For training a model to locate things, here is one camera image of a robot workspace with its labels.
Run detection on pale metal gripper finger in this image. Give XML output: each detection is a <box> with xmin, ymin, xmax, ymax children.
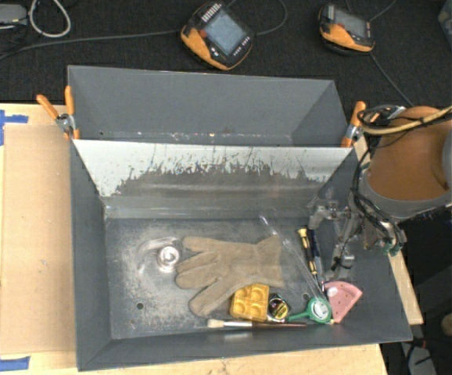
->
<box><xmin>324</xmin><ymin>252</ymin><xmax>356</xmax><ymax>282</ymax></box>
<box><xmin>307</xmin><ymin>202</ymin><xmax>340</xmax><ymax>231</ymax></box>

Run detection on dark blue screwdriver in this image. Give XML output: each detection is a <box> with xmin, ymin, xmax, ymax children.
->
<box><xmin>310</xmin><ymin>228</ymin><xmax>325</xmax><ymax>285</ymax></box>

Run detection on pink watermelon slice toy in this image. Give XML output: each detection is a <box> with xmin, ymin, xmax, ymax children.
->
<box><xmin>323</xmin><ymin>280</ymin><xmax>364</xmax><ymax>325</ymax></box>

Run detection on black and yellow screwdriver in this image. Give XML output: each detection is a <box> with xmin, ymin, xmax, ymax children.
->
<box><xmin>296</xmin><ymin>227</ymin><xmax>319</xmax><ymax>276</ymax></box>

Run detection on clear plastic bag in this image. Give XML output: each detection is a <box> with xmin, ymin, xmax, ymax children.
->
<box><xmin>257</xmin><ymin>212</ymin><xmax>329</xmax><ymax>301</ymax></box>

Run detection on black and yellow tape measure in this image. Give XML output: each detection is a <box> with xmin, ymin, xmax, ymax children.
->
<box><xmin>266</xmin><ymin>293</ymin><xmax>292</xmax><ymax>323</ymax></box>

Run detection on tan work glove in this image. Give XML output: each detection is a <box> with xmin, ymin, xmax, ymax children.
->
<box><xmin>174</xmin><ymin>234</ymin><xmax>286</xmax><ymax>316</ymax></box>

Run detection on yellow toy brick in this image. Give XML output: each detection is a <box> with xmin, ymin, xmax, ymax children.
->
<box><xmin>229</xmin><ymin>283</ymin><xmax>271</xmax><ymax>322</ymax></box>

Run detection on wooden paintbrush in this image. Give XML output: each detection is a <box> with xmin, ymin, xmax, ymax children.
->
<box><xmin>206</xmin><ymin>318</ymin><xmax>308</xmax><ymax>330</ymax></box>

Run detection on grey metal bin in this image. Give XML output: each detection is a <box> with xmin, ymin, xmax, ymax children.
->
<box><xmin>66</xmin><ymin>64</ymin><xmax>414</xmax><ymax>373</ymax></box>

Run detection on brown cardboard board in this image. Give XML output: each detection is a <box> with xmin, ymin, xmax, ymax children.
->
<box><xmin>0</xmin><ymin>123</ymin><xmax>79</xmax><ymax>356</ymax></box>

